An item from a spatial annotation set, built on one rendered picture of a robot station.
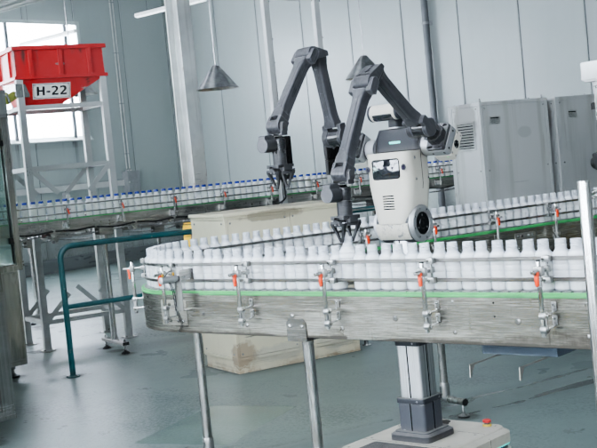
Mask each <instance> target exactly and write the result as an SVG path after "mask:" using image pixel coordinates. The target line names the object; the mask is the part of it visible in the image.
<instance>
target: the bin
mask: <svg viewBox="0 0 597 448"><path fill-rule="evenodd" d="M575 350H576V349H568V348H527V347H507V346H485V345H482V353H483V354H497V355H494V356H491V357H488V358H485V359H482V360H480V361H478V362H475V363H472V364H469V371H470V378H471V377H472V375H473V371H474V365H475V364H478V363H480V362H483V361H486V360H489V359H491V358H493V357H496V356H501V355H517V356H545V357H544V358H541V359H538V360H537V361H534V362H532V363H529V364H525V365H523V366H521V367H519V374H520V380H521V379H522V375H523V371H524V367H526V366H529V365H531V364H534V363H537V362H540V361H542V360H545V359H547V358H549V357H559V356H563V355H565V354H568V353H569V352H572V351H575Z"/></svg>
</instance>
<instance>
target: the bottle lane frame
mask: <svg viewBox="0 0 597 448"><path fill-rule="evenodd" d="M182 293H183V300H185V301H186V304H187V308H192V309H191V310H188V311H187V320H188V325H183V328H182V326H181V325H176V330H177V332H178V330H179V329H180V326H181V328H182V330H181V329H180V330H181V331H180V332H191V333H213V334H234V335H255V336H276V337H288V335H287V326H286V322H287V320H288V319H289V318H303V319H304V321H305V322H306V333H307V337H308V338H318V339H339V340H380V341H401V342H422V343H443V344H465V345H485V346H507V347H527V348H568V349H590V350H591V341H590V331H589V320H588V309H587V298H586V293H583V292H543V295H544V306H545V312H547V313H550V312H552V308H551V301H556V307H557V311H554V312H553V314H551V315H549V318H548V324H549V327H550V326H553V319H552V316H557V317H558V325H555V326H554V328H552V329H551V331H550V332H549V333H548V334H547V335H546V337H542V335H541V333H540V327H541V324H540V319H539V317H538V315H539V304H538V293H537V292H427V293H426V298H427V308H428V310H431V311H432V310H435V306H434V301H435V300H438V301H439V304H440V309H437V310H436V312H433V313H432V315H431V320H432V324H433V323H436V316H435V313H440V314H441V321H440V322H439V323H438V324H436V325H433V329H432V330H430V332H429V333H426V331H425V329H424V323H425V321H424V317H423V316H422V312H423V301H422V292H327V300H328V308H330V309H332V308H335V307H336V306H335V300H339V308H337V309H336V310H333V311H331V321H333V320H336V319H337V315H336V311H340V318H341V319H339V320H338V321H337V322H335V323H333V325H332V327H331V328H330V329H329V330H326V326H324V321H325V316H324V314H323V309H324V307H323V298H322V292H243V291H241V298H242V307H245V308H246V307H249V305H250V303H249V299H252V302H253V306H251V307H250V308H247V309H245V312H244V314H245V318H249V317H251V312H250V309H253V311H254V317H253V318H252V319H249V320H246V324H244V326H240V324H239V323H238V319H239V313H238V312H237V308H238V302H237V293H236V291H182Z"/></svg>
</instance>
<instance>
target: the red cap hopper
mask: <svg viewBox="0 0 597 448"><path fill-rule="evenodd" d="M105 47H106V45H105V44H51V45H22V46H10V47H8V48H6V49H4V50H2V51H0V90H3V89H4V88H3V86H4V85H9V84H22V89H23V97H21V98H17V99H16V100H14V101H12V102H11V104H12V105H13V107H14V108H12V109H9V110H7V114H8V116H19V124H20V139H21V147H22V155H23V164H24V168H19V169H13V160H12V145H11V136H10V128H9V120H8V117H6V120H7V128H8V137H9V145H10V153H11V161H12V177H13V185H14V193H15V201H16V204H17V203H18V201H17V193H16V185H15V180H16V181H18V182H19V183H20V184H21V185H23V186H24V187H25V188H26V189H27V197H28V208H30V206H31V205H30V202H36V196H38V194H39V193H38V192H37V191H36V190H35V185H34V177H33V175H34V176H35V177H37V178H38V179H39V180H40V181H42V183H43V184H44V185H45V186H47V187H48V188H49V189H50V190H52V191H53V192H54V193H55V194H56V195H57V194H58V193H59V192H60V191H59V190H58V189H57V188H55V187H54V186H53V185H52V184H51V183H50V182H49V181H48V180H47V179H45V178H44V177H43V176H42V175H41V174H39V173H38V172H47V171H57V170H66V169H77V168H83V169H82V170H81V171H80V172H79V173H78V174H77V176H76V177H75V178H74V180H73V181H72V182H71V184H70V185H69V186H68V188H67V189H66V190H65V191H67V192H68V193H69V192H70V191H71V190H72V188H73V187H74V186H75V185H76V183H77V182H78V181H79V180H80V179H81V178H82V176H83V175H84V174H85V172H86V174H87V183H88V188H87V189H88V191H89V196H90V197H91V201H92V200H93V198H92V196H96V195H97V193H96V185H97V183H98V182H99V181H100V179H101V178H102V177H103V175H104V174H105V173H106V171H107V173H108V182H109V190H110V198H111V199H114V198H115V197H114V194H117V193H118V188H117V179H116V171H115V155H114V146H113V138H112V129H111V121H110V112H109V104H108V95H107V79H106V76H108V73H107V72H105V69H104V62H103V56H102V48H105ZM97 80H98V81H99V97H100V101H92V102H87V101H86V92H85V88H86V87H88V86H89V85H91V84H93V83H94V82H96V81H97ZM23 84H25V85H26V87H27V89H28V92H29V95H30V97H29V98H25V95H24V87H23ZM76 94H78V99H79V102H77V103H64V102H65V101H67V100H69V99H70V98H72V97H73V96H75V95H76ZM99 107H101V114H102V123H103V132H104V140H105V149H106V157H107V161H96V162H93V160H92V144H91V135H90V126H89V118H88V110H90V109H94V108H99ZM50 108H51V109H50ZM79 111H80V117H81V125H82V133H83V142H84V158H85V163H75V164H55V165H45V166H34V167H32V161H31V153H30V144H29V136H28V120H27V115H36V114H50V113H65V112H79ZM102 165H105V166H104V168H103V169H102V170H101V171H100V173H99V174H98V176H97V177H96V178H95V176H94V168H93V167H94V166H102ZM17 173H25V180H23V179H22V178H21V177H20V176H19V175H17ZM32 245H33V253H34V262H35V270H36V285H37V294H38V300H37V301H36V303H35V304H34V306H33V307H32V308H31V309H30V310H29V305H28V290H27V282H26V274H25V266H24V258H23V250H22V242H20V249H21V258H22V267H23V269H22V270H18V274H19V282H20V298H21V306H22V315H23V323H24V331H25V339H26V346H32V345H37V343H34V342H33V339H32V330H31V323H34V324H40V325H41V326H42V335H43V343H44V349H43V350H40V351H41V352H50V351H55V350H56V349H55V348H52V340H51V332H50V324H59V323H64V317H63V318H57V319H53V318H54V317H55V316H62V315H63V310H62V311H60V309H61V308H62V300H61V301H60V303H59V304H58V305H57V307H56V308H55V309H54V310H53V311H52V312H51V313H48V307H47V299H46V296H47V294H48V293H49V292H50V291H49V290H48V289H47V288H46V289H45V282H44V267H43V259H42V250H41V242H40V238H37V239H32ZM115 248H116V257H117V266H118V275H119V283H120V292H121V296H126V295H129V290H128V281H127V273H126V270H123V268H126V264H125V256H124V247H123V242H122V243H115ZM94 250H95V258H96V266H97V275H98V283H99V299H100V300H103V299H107V286H106V277H105V269H104V260H103V251H102V245H94ZM114 304H116V306H115V314H121V313H123V324H124V333H125V336H121V338H125V339H128V338H132V337H138V335H133V331H132V323H131V307H130V301H129V300H126V301H122V303H121V302H114ZM38 306H39V310H40V314H39V315H33V313H34V312H35V311H36V309H37V308H38ZM97 309H101V312H97V313H91V314H85V315H80V316H71V317H70V322H71V321H76V320H82V319H88V318H94V317H99V316H102V324H103V331H101V332H102V333H107V332H111V327H110V318H109V307H108V304H102V305H97V306H90V307H85V308H74V309H70V310H69V314H74V313H80V312H85V311H91V310H97ZM40 318H41V319H40Z"/></svg>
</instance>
